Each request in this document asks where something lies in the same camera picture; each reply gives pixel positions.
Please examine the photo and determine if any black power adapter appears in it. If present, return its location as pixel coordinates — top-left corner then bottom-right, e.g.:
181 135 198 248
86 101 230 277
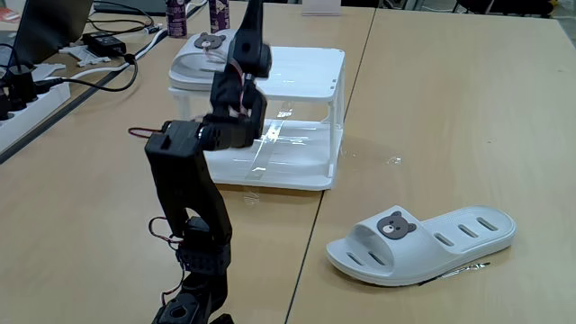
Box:
82 31 128 58

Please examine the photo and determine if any purple drink can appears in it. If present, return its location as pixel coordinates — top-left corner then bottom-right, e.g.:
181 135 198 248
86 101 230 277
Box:
165 0 189 39
208 0 231 34

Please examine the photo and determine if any white bear slipper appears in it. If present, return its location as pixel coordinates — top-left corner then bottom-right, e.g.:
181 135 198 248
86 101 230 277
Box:
325 204 518 287
167 28 240 93

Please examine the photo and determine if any black chair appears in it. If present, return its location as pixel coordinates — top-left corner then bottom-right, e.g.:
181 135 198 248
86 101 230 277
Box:
453 0 555 19

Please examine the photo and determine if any white stand base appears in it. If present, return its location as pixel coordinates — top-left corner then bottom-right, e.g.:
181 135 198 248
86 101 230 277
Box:
301 0 342 17

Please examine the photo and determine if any dark laptop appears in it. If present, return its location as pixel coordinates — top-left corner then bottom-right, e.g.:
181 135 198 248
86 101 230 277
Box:
7 0 95 68

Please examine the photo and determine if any white cable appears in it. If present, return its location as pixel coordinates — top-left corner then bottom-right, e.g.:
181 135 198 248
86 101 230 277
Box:
44 26 170 82

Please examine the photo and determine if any white open plastic box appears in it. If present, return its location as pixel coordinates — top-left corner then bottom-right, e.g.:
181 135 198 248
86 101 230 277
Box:
168 44 347 192

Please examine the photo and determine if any black adapter cable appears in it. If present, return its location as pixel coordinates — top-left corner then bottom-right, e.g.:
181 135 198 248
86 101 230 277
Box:
43 52 140 94

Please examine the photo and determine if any white flat printed part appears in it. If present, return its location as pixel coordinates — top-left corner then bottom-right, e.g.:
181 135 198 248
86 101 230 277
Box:
58 43 112 68

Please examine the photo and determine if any black power plug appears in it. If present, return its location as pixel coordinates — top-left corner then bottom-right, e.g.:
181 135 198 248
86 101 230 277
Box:
0 63 41 121

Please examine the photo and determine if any white power strip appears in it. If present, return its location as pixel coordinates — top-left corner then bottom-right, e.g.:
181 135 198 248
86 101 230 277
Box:
0 80 72 154

